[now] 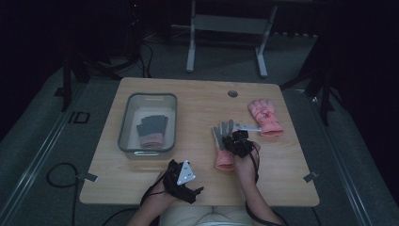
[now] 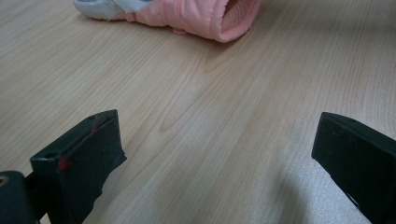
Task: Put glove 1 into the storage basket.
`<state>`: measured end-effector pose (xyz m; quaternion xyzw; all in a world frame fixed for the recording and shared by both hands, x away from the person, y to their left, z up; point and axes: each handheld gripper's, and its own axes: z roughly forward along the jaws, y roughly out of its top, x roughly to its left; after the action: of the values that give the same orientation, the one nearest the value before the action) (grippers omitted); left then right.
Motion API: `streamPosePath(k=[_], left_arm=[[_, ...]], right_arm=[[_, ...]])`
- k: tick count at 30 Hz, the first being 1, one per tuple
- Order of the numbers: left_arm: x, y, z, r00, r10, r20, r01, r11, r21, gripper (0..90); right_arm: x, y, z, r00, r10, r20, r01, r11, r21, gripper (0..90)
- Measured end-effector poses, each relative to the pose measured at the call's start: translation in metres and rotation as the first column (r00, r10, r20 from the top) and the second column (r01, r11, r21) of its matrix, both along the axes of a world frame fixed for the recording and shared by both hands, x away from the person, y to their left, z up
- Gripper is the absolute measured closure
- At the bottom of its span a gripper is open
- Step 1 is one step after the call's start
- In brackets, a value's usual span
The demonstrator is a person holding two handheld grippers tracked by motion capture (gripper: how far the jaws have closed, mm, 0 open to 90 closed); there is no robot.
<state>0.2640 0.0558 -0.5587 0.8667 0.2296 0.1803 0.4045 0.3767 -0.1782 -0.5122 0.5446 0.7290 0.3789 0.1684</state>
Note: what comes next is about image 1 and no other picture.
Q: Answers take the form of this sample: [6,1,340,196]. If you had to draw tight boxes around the black background cable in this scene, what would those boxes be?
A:
[137,41,155,79]

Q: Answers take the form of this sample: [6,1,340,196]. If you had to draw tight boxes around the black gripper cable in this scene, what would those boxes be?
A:
[244,144,285,226]
[139,163,177,206]

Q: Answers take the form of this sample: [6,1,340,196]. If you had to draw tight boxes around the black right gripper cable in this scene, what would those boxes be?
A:
[244,144,285,226]

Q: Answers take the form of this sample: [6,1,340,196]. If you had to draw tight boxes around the person's left hand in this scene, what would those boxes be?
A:
[141,180,181,218]

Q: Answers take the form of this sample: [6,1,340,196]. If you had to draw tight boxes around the person's light trousers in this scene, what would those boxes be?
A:
[159,205,253,226]

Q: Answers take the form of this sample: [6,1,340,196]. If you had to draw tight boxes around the black floor cable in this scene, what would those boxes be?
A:
[45,162,80,226]

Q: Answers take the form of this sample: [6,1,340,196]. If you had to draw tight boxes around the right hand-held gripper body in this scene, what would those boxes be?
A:
[230,123,263,159]

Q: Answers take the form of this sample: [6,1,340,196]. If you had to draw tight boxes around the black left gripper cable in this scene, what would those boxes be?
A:
[139,163,177,206]

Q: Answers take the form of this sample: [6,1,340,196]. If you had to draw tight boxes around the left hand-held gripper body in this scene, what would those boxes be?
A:
[164,158,197,204]

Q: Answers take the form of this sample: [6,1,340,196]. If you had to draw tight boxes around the person's right hand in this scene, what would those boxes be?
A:
[233,142,262,186]

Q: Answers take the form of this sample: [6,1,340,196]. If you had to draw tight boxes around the white desk frame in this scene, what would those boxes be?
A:
[185,0,279,78]

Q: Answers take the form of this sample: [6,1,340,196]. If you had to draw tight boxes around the grey plastic bin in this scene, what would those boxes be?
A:
[117,92,179,161]

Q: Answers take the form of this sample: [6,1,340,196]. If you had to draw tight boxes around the pink padded winter glove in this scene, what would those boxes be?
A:
[212,119,239,172]
[247,98,285,138]

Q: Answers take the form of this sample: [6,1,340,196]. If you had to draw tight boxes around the black tripod stand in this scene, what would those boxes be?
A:
[279,34,337,126]
[55,31,126,112]

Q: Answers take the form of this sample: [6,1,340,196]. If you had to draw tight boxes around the grey pink knit glove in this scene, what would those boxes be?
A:
[136,115,169,144]
[139,139,166,149]

